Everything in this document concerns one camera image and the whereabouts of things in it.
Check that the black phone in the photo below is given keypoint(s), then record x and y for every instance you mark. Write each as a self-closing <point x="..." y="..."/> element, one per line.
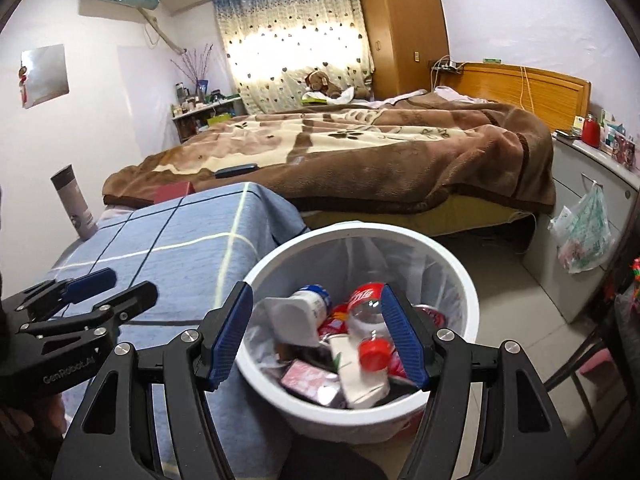
<point x="236" y="170"/>

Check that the brown printed blanket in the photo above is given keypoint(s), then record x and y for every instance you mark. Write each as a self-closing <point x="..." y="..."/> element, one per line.
<point x="350" y="160"/>

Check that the green tissue box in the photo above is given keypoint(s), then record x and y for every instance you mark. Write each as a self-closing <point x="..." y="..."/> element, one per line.
<point x="312" y="101"/>

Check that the pink slipper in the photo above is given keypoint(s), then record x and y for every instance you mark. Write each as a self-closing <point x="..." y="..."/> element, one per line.
<point x="597" y="362"/>

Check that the wooden wardrobe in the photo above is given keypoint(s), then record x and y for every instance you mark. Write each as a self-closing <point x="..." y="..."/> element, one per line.
<point x="405" y="25"/>

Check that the yellow bed base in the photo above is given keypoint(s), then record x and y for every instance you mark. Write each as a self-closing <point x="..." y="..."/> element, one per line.
<point x="450" y="217"/>

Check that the pink pillow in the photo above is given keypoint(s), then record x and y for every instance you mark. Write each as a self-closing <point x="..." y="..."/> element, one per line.
<point x="457" y="95"/>

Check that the red jar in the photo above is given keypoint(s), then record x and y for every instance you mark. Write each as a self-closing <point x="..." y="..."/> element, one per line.
<point x="590" y="132"/>

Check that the shiny wall sheet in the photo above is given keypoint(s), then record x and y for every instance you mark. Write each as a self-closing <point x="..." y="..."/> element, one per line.
<point x="45" y="72"/>

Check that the wooden bed headboard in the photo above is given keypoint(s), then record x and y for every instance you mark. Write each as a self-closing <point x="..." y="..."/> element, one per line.
<point x="540" y="92"/>

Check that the grey bedside cabinet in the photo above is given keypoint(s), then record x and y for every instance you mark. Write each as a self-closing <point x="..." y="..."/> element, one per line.
<point x="565" y="280"/>

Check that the white yogurt bottle blue label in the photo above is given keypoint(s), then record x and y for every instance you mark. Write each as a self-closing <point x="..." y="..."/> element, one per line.
<point x="300" y="310"/>

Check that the patterned small box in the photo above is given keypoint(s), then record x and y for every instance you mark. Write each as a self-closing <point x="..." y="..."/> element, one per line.
<point x="624" y="151"/>

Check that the red plaid bag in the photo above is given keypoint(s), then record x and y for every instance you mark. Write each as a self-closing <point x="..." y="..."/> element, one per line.
<point x="636" y="280"/>

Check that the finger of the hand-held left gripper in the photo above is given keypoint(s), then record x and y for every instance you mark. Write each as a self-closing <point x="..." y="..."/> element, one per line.
<point x="130" y="300"/>
<point x="90" y="282"/>

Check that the clear plastic bottle red label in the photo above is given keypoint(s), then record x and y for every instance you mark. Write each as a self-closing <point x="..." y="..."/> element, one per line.
<point x="367" y="310"/>

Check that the grey thermos tumbler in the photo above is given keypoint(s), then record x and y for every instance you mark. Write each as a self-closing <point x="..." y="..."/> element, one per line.
<point x="75" y="200"/>

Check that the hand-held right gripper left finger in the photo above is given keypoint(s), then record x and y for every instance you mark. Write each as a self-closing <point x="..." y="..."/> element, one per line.
<point x="230" y="335"/>

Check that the red hanging ornament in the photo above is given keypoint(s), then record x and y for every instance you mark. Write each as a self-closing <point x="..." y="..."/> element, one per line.
<point x="22" y="82"/>

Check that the blue checked tablecloth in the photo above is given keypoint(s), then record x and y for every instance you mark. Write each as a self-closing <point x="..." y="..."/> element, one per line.
<point x="175" y="240"/>

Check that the white paper cup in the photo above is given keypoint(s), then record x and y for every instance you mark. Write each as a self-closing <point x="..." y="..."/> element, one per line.
<point x="360" y="385"/>

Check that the dark phone on cabinet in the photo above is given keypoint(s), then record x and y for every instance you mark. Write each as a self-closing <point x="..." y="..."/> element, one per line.
<point x="567" y="134"/>

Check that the cluttered low shelf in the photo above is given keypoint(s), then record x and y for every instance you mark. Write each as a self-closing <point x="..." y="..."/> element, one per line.
<point x="205" y="117"/>

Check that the person's left hand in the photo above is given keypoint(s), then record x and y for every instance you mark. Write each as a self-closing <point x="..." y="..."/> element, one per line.
<point x="45" y="415"/>

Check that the brown teddy bear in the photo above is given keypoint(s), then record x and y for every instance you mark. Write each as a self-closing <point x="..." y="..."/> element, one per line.
<point x="322" y="84"/>

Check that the power strip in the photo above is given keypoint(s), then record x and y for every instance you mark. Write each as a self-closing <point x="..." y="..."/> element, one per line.
<point x="447" y="65"/>

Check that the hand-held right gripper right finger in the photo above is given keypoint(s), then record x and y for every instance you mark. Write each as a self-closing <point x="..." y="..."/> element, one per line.
<point x="405" y="335"/>

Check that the white round trash bin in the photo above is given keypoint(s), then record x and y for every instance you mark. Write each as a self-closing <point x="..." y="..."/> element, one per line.
<point x="300" y="240"/>

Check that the green printed plastic bag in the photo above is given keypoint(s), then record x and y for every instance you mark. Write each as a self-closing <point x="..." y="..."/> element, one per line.
<point x="582" y="235"/>

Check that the wrapped air conditioner pipe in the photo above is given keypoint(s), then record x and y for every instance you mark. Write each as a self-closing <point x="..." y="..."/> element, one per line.
<point x="160" y="30"/>

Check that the dried branch bouquet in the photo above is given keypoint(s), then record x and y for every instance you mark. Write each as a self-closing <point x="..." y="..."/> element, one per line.
<point x="192" y="62"/>

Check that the heart patterned curtain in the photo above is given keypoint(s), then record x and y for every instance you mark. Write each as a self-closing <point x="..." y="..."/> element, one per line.
<point x="290" y="20"/>

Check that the pink milk carton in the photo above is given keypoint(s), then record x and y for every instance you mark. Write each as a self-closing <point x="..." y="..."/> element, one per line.
<point x="307" y="382"/>

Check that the black chair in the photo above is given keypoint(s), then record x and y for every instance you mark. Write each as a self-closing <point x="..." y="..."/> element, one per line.
<point x="607" y="340"/>

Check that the red flat box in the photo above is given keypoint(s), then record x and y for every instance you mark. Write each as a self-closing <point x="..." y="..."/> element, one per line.
<point x="172" y="194"/>

